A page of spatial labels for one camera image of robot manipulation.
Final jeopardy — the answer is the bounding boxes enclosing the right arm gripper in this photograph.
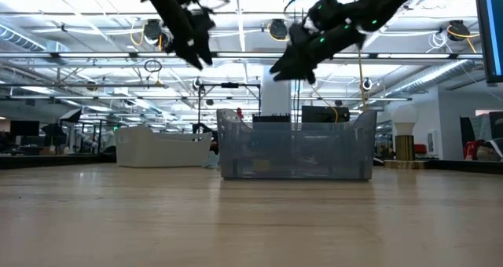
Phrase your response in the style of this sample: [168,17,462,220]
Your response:
[268,22,367,85]

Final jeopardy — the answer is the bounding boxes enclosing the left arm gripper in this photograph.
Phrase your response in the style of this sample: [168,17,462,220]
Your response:
[129,0,216,71]

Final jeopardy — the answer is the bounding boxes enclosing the white building column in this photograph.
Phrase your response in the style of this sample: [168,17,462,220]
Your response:
[261,68,292,117]

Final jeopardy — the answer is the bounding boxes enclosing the black box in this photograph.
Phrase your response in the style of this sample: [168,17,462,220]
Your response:
[301,105,351,123]
[251,113,292,123]

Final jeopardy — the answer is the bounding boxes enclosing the grey translucent plastic bin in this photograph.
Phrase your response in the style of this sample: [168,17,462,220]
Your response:
[216,108,378,181]

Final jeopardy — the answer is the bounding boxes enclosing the white plastic bin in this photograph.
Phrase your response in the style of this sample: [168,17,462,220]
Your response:
[115,125,213,169]

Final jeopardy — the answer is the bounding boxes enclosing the brass lamp with white bulb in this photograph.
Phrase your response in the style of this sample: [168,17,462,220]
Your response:
[384,104,428,170]

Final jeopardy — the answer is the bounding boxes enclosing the red and white bag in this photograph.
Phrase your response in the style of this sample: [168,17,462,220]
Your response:
[462,140,483,161]

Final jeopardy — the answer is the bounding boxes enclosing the monitor with blue screen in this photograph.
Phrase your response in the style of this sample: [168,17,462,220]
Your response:
[473,0,503,84]

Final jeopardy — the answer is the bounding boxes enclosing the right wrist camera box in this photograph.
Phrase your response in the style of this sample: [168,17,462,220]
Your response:
[288,21,312,44]

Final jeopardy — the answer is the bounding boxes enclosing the black ceiling cable reel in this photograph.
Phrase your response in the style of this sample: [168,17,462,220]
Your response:
[141,18,174,52]
[268,18,290,41]
[447,19,471,38]

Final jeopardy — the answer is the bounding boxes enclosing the black tubular stand frame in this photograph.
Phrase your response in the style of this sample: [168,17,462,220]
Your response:
[196,82,263,134]

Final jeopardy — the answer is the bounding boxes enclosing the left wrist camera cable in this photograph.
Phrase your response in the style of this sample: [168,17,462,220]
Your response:
[202,0,232,15]

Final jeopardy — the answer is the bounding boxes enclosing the black aluminium table frame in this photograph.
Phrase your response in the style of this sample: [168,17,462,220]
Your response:
[0,153,503,176]

